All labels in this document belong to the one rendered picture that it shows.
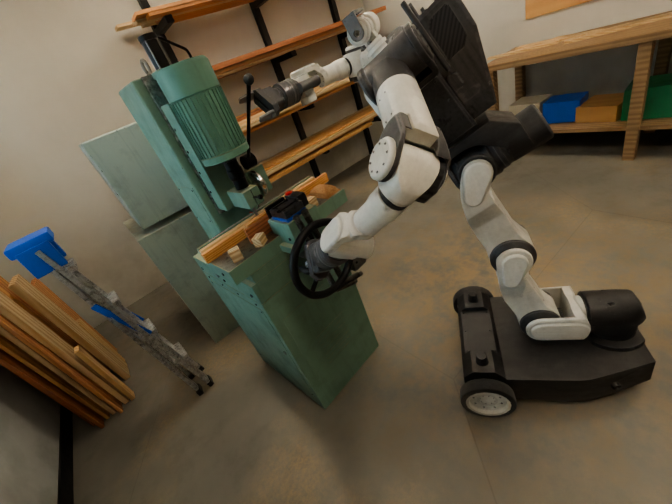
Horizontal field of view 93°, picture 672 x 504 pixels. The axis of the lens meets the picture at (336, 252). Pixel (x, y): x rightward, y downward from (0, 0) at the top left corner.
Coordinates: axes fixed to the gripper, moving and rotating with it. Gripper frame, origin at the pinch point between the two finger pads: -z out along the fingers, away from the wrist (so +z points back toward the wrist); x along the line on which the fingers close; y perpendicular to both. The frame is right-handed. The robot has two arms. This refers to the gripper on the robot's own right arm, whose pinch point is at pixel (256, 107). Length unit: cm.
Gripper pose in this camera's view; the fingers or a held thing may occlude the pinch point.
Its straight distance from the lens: 125.5
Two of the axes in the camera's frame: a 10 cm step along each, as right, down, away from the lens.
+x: 7.1, 6.8, -1.7
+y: -2.3, 4.6, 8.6
